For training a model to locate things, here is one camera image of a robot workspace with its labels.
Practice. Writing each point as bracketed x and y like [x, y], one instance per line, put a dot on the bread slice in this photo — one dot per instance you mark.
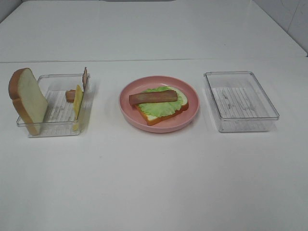
[27, 98]
[151, 122]

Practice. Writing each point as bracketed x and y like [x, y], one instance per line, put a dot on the green lettuce leaf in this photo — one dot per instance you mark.
[156, 110]

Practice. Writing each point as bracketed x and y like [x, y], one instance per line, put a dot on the bacon strip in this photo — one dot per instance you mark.
[153, 97]
[70, 94]

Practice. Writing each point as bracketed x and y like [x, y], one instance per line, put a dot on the pink round plate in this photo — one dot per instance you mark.
[164, 124]

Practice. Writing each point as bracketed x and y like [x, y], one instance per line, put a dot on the yellow cheese slice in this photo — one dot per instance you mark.
[76, 105]

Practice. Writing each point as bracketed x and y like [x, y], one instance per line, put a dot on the right clear plastic tray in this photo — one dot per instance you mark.
[239, 103]

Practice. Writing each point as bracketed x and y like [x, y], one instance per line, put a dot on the clear plastic tray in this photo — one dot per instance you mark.
[60, 117]
[239, 103]

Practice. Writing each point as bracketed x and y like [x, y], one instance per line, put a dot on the left clear plastic tray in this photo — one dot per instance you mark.
[60, 117]

